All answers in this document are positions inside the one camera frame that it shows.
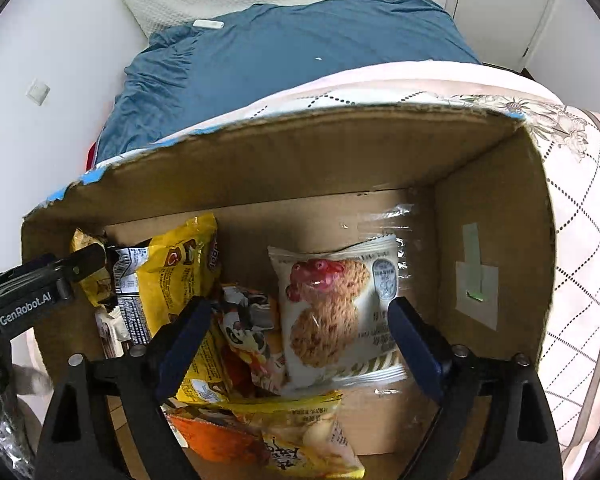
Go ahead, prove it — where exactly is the white door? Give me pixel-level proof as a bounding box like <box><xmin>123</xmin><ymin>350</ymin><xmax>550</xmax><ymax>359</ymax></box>
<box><xmin>445</xmin><ymin>0</ymin><xmax>561</xmax><ymax>68</ymax></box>

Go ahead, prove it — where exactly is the black wafer bar packet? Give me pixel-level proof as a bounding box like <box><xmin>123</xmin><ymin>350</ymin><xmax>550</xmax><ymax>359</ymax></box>
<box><xmin>105</xmin><ymin>245</ymin><xmax>153</xmax><ymax>343</ymax></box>

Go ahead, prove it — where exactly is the blue bedsheet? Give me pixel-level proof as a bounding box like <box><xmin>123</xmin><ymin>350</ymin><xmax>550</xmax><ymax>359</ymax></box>
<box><xmin>97</xmin><ymin>0</ymin><xmax>481</xmax><ymax>166</ymax></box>

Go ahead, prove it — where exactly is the cardboard box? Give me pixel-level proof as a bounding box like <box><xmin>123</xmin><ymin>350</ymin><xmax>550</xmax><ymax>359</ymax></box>
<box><xmin>21</xmin><ymin>105</ymin><xmax>558</xmax><ymax>480</ymax></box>

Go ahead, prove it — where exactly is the white brown chocolate packet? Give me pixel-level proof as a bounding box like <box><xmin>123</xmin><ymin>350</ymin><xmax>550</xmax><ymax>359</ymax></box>
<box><xmin>95</xmin><ymin>305</ymin><xmax>131</xmax><ymax>358</ymax></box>

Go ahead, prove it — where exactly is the large yellow snack packet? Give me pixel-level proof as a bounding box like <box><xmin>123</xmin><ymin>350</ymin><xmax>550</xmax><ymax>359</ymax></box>
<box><xmin>135</xmin><ymin>212</ymin><xmax>231</xmax><ymax>403</ymax></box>

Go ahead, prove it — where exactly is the small yellow snack packet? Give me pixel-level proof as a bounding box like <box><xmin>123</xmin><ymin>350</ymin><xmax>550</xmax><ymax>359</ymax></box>
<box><xmin>70</xmin><ymin>228</ymin><xmax>113</xmax><ymax>308</ymax></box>

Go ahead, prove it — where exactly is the white cookie packet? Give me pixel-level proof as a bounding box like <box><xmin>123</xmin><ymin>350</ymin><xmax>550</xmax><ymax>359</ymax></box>
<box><xmin>267</xmin><ymin>235</ymin><xmax>408</xmax><ymax>393</ymax></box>

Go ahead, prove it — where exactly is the beige peanut snack packet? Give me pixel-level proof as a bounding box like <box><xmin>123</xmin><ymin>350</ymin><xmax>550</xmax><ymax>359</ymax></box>
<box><xmin>230</xmin><ymin>392</ymin><xmax>366</xmax><ymax>480</ymax></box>

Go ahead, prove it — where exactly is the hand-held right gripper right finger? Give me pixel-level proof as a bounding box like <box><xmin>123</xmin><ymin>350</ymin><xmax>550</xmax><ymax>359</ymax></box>
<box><xmin>387</xmin><ymin>296</ymin><xmax>566</xmax><ymax>480</ymax></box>

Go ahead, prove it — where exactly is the white wall socket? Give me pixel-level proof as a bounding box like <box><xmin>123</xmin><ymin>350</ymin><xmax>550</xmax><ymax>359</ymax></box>
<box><xmin>26</xmin><ymin>79</ymin><xmax>51</xmax><ymax>106</ymax></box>

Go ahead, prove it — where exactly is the orange snack packet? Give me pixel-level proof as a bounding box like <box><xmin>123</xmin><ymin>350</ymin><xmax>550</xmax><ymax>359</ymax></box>
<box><xmin>167</xmin><ymin>402</ymin><xmax>271</xmax><ymax>466</ymax></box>

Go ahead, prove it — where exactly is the panda print snack packet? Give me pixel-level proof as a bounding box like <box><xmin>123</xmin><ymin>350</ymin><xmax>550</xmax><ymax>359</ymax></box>
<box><xmin>212</xmin><ymin>282</ymin><xmax>288</xmax><ymax>396</ymax></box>

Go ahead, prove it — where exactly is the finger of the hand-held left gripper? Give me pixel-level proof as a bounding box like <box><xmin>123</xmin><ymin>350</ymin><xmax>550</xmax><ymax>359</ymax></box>
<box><xmin>55</xmin><ymin>242</ymin><xmax>108</xmax><ymax>281</ymax></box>

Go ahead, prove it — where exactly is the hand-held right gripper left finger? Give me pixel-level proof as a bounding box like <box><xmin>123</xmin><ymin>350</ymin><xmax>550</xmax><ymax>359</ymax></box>
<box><xmin>32</xmin><ymin>296</ymin><xmax>215</xmax><ymax>480</ymax></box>

